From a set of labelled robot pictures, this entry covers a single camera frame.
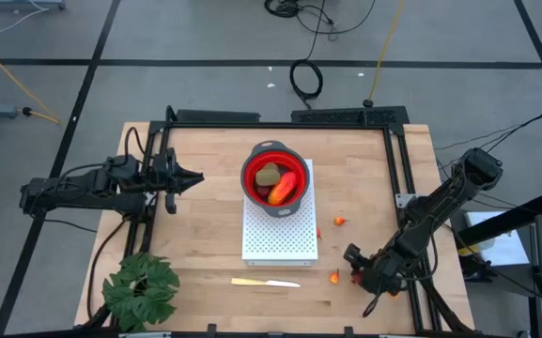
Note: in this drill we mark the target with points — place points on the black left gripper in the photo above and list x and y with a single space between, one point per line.
165 178

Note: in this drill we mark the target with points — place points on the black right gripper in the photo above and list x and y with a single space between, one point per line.
383 274

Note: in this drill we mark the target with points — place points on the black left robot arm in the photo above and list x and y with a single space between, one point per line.
87 199

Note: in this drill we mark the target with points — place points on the black flat box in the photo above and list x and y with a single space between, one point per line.
219 116

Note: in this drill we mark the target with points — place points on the silver mounting bracket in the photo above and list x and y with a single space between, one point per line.
404 199

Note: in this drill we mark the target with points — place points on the black diagonal bar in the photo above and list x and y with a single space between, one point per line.
510 213

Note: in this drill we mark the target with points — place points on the green potted plant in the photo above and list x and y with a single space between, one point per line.
141 291

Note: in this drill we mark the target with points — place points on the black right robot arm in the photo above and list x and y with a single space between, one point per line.
439 202

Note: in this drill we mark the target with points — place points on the black vented box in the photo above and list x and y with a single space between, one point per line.
350 116

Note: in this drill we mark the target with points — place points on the small orange fruit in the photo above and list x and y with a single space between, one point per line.
339 220
334 277
395 295

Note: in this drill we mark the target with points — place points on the white paper sheet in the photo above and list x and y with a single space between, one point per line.
496 239

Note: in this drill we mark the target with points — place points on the red colander bowl grey rim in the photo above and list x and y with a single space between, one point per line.
296 157

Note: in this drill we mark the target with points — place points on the white perforated metal shelf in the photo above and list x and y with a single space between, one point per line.
280 239

